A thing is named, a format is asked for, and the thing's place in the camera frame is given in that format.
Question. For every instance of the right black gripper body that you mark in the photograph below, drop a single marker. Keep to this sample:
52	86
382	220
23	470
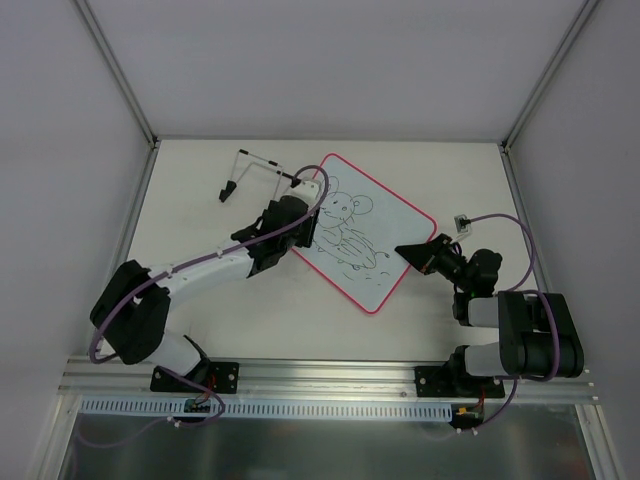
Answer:
431	258

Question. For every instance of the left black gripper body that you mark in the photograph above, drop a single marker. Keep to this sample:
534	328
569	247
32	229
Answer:
304	228

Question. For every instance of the pink framed whiteboard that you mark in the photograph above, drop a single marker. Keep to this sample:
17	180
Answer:
360	223

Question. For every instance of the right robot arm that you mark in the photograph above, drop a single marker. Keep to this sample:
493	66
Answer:
537	338

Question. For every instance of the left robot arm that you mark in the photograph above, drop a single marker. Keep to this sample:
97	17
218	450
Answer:
131	314

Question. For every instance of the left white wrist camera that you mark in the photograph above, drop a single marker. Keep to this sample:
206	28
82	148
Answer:
308	190

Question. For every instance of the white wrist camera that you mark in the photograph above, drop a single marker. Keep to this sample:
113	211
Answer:
463	227
308	190

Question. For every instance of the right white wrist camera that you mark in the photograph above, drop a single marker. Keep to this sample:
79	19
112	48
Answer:
463	227

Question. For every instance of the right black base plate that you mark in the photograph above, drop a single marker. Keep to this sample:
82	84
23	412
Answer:
442	382

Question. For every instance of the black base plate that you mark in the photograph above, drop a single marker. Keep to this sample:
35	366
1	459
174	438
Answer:
442	382
220	377

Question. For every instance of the right aluminium frame post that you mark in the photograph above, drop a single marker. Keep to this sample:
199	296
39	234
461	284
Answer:
564	47

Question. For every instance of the aluminium frame post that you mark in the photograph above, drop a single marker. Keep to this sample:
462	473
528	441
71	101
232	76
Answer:
564	47
99	38

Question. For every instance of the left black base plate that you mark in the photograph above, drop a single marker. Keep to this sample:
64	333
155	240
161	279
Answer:
220	377

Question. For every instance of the white slotted cable duct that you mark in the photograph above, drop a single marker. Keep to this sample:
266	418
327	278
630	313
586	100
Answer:
269	409

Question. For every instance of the aluminium mounting rail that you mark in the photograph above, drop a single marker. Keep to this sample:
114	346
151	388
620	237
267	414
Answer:
310	380

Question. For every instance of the left aluminium frame post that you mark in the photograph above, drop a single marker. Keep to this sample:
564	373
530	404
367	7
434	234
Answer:
99	38

